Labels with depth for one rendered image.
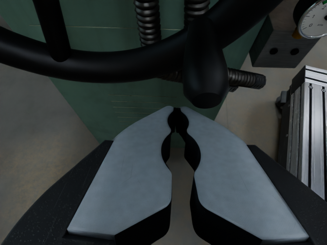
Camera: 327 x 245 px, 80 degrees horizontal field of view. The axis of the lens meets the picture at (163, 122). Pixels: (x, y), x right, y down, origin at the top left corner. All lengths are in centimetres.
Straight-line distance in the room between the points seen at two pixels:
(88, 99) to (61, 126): 46
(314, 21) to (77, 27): 36
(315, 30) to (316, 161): 49
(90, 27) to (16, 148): 78
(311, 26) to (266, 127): 73
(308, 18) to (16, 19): 44
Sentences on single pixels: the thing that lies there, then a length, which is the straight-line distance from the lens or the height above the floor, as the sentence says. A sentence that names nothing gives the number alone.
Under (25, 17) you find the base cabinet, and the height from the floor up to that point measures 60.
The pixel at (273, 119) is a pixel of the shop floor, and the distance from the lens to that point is 107.
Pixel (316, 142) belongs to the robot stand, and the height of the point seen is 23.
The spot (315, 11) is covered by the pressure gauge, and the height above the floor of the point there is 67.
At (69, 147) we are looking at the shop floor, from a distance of 96.
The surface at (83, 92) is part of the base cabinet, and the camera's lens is 56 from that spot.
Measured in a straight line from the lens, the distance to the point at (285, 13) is 41.
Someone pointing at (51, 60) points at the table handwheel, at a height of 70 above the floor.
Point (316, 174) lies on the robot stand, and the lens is 76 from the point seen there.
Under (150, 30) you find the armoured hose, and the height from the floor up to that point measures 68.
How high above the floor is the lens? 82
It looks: 62 degrees down
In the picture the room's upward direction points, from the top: 1 degrees clockwise
